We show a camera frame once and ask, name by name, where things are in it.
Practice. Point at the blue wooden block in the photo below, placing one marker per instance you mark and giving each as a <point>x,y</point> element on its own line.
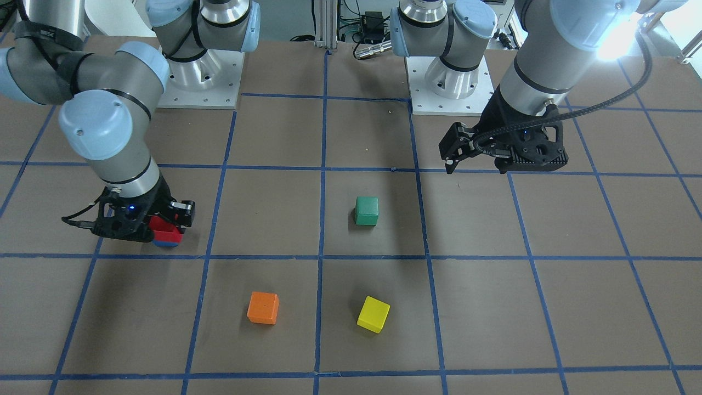
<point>167,239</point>

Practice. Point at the green wooden block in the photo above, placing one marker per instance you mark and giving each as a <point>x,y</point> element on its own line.
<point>366,211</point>

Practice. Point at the yellow wooden block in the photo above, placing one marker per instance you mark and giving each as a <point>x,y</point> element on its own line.
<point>373,314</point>

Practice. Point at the red wooden block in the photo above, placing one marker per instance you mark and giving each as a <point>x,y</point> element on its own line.
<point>157,224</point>

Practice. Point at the orange wooden block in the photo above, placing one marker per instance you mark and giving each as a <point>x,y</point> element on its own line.
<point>263,308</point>

